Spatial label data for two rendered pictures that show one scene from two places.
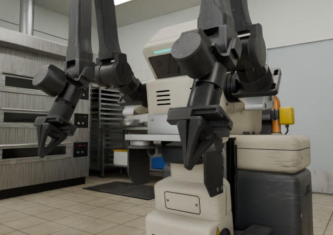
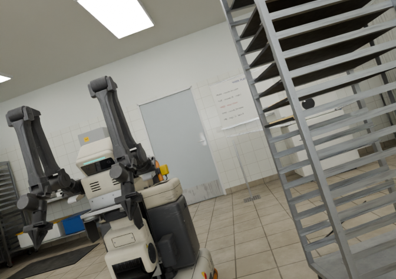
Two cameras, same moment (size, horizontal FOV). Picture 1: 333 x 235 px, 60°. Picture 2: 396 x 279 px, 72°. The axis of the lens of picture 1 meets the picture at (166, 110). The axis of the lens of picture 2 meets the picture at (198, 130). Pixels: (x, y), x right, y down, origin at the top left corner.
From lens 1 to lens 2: 0.72 m
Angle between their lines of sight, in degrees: 29
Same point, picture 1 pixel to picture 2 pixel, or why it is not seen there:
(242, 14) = (130, 141)
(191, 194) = (127, 233)
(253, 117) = not seen: hidden behind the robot
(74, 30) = (31, 166)
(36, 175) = not seen: outside the picture
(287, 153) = (169, 192)
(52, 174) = not seen: outside the picture
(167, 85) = (96, 178)
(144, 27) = (16, 103)
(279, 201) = (172, 218)
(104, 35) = (46, 161)
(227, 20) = (126, 151)
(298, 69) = (165, 116)
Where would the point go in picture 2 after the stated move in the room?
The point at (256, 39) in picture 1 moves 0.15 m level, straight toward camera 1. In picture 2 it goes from (140, 152) to (139, 150)
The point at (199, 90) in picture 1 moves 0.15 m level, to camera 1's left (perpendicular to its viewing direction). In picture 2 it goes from (125, 186) to (88, 199)
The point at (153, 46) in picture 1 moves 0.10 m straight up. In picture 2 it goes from (83, 160) to (78, 142)
